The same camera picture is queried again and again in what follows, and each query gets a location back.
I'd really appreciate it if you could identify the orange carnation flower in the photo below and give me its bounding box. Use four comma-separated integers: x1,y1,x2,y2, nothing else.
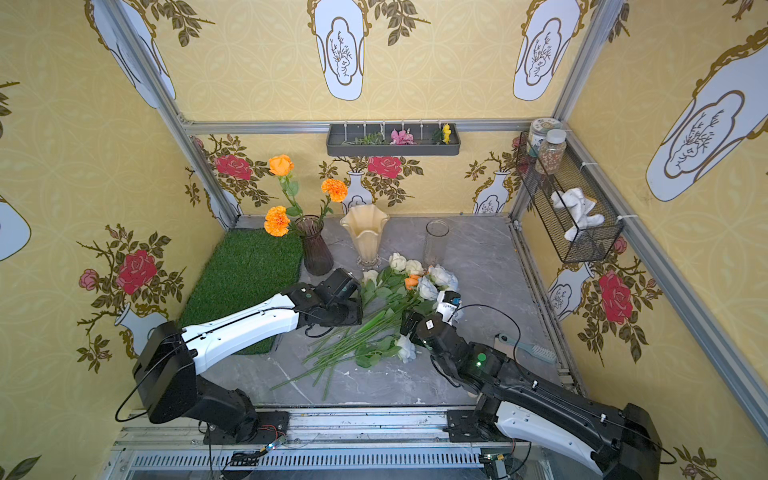
263,206,298,237

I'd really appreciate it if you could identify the orange marigold flower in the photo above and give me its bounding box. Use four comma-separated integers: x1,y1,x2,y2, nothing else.
319,179,348,221

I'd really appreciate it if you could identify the orange rose flower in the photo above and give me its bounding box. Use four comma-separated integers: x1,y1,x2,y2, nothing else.
269,155,304,217

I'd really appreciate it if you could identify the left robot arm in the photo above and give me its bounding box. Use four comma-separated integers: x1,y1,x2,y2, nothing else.
133,268,363,443

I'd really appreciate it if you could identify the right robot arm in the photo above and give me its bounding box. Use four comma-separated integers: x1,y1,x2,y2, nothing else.
401,311,662,479

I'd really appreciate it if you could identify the purple ribbed glass vase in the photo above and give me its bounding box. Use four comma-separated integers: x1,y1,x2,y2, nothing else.
295,215,334,276

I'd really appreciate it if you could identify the white rose near stems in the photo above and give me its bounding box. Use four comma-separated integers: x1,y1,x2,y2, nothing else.
395,335,417,363

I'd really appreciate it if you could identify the teal scrub brush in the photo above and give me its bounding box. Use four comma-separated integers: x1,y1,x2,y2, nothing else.
494,334,557,365

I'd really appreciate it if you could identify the cream rose flower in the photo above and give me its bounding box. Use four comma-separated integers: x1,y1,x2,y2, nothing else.
389,252,424,277

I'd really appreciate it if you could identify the small orange flower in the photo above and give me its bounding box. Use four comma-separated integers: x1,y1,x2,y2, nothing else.
404,275,421,290

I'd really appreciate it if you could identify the cream fluted glass vase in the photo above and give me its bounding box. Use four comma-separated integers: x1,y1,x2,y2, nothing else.
340,204,390,267

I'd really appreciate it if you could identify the white rose flower large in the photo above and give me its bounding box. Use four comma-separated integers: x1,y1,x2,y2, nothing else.
428,265,460,292

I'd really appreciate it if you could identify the green artificial grass mat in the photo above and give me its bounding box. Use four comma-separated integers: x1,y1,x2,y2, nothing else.
178,229,303,327

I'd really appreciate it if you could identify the clear glass vase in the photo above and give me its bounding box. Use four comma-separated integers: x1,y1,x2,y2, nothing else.
424,219,451,266

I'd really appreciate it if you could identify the pink flower on shelf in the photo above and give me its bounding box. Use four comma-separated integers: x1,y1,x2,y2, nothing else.
390,129,415,145

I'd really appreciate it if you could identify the white cloth figure in basket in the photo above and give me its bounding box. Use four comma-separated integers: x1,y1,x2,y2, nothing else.
550,187,605,242

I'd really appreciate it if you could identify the yellow flower on shelf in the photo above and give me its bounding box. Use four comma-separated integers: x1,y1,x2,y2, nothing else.
441,124,452,145

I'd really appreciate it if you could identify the jar with white lid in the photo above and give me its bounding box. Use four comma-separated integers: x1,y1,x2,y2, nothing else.
535,129,567,175

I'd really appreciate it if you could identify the jar with patterned lid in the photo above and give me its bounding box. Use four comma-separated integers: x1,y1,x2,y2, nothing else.
527,118,562,156

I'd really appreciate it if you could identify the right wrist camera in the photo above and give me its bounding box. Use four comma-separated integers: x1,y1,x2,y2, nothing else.
436,290,461,325

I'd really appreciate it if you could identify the grey wall shelf tray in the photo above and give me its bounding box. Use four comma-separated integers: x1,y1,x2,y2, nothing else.
326,121,462,157

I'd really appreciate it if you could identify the black wire basket shelf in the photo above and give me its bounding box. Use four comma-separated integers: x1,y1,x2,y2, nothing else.
516,132,624,263

